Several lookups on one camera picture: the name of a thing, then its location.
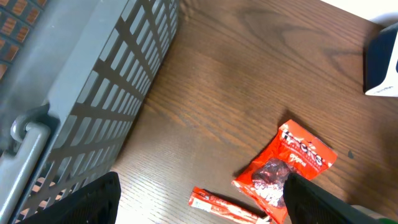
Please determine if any red snack bag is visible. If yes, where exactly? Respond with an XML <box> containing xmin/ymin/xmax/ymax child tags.
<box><xmin>232</xmin><ymin>119</ymin><xmax>338</xmax><ymax>223</ymax></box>

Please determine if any white barcode scanner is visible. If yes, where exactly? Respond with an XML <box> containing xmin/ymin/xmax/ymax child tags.
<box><xmin>364</xmin><ymin>23</ymin><xmax>397</xmax><ymax>97</ymax></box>

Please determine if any grey plastic mesh basket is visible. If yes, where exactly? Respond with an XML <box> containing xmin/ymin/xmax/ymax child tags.
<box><xmin>1</xmin><ymin>0</ymin><xmax>179</xmax><ymax>223</ymax></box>

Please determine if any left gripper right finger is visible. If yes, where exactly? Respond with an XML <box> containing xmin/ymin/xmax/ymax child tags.
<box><xmin>283</xmin><ymin>173</ymin><xmax>378</xmax><ymax>224</ymax></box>

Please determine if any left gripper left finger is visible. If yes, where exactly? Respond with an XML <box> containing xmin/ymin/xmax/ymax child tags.
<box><xmin>22</xmin><ymin>172</ymin><xmax>121</xmax><ymax>224</ymax></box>

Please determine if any green-lid seasoning jar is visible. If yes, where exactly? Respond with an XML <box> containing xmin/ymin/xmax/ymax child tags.
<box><xmin>352</xmin><ymin>205</ymin><xmax>397</xmax><ymax>224</ymax></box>

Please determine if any red stick packet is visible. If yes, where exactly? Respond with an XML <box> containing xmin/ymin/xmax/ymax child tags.
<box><xmin>188</xmin><ymin>187</ymin><xmax>272</xmax><ymax>224</ymax></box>

